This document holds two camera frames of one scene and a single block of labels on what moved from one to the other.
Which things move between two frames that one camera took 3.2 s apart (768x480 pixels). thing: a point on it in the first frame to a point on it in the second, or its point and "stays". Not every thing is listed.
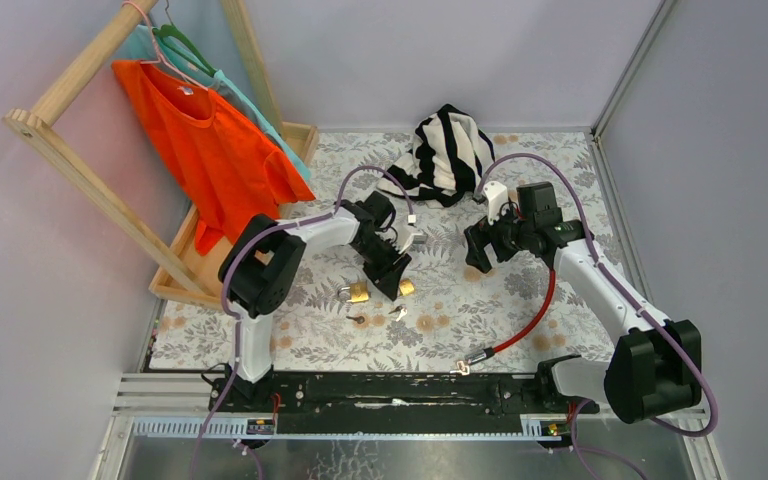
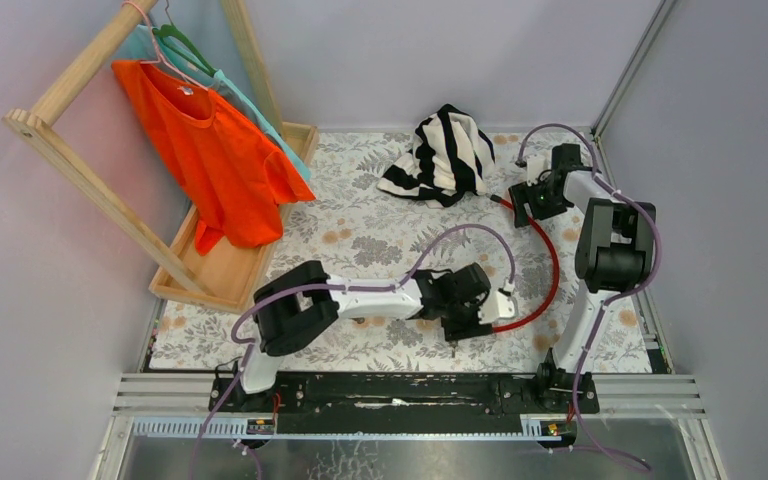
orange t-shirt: (229, 172) stays
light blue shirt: (146, 44) stays
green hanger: (169, 29) stays
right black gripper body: (506, 236) to (542, 204)
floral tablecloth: (523, 312) stays
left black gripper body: (377, 256) to (461, 318)
